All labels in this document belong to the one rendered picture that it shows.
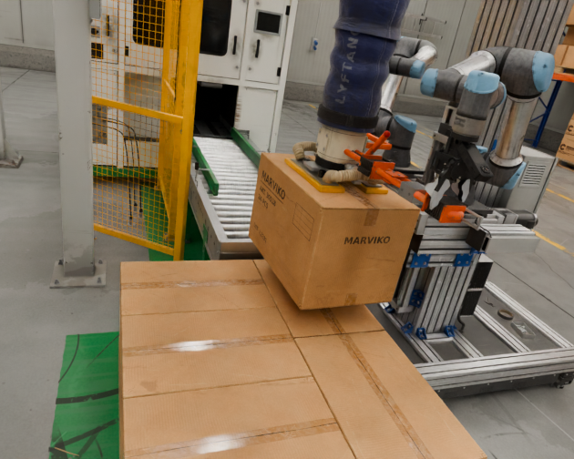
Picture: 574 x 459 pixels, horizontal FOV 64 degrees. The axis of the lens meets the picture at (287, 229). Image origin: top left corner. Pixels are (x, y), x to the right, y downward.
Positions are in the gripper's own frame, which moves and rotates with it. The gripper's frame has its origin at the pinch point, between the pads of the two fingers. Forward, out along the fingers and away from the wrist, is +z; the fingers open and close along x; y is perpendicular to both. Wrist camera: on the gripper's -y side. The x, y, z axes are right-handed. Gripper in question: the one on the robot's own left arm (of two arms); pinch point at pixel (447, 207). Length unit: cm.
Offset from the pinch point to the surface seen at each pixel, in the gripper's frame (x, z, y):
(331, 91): 10, -19, 58
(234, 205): 5, 70, 162
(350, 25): 10, -41, 55
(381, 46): 0, -36, 50
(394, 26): -4, -42, 51
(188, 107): 35, 15, 175
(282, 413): 39, 66, -2
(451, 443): -6, 66, -25
